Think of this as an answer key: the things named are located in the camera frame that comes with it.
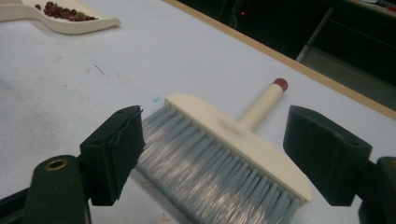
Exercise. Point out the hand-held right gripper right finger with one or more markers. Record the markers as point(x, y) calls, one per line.
point(323, 155)

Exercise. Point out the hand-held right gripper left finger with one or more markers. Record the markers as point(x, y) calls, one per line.
point(115, 155)

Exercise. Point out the cream brush with grey bristles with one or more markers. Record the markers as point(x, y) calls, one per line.
point(218, 149)

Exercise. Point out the cream dustpan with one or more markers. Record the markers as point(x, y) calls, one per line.
point(62, 26)

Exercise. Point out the pile of red beans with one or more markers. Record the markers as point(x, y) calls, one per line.
point(65, 13)

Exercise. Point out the white table cover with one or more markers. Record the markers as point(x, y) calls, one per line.
point(93, 77)

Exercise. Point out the white desk frame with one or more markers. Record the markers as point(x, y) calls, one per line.
point(314, 35)

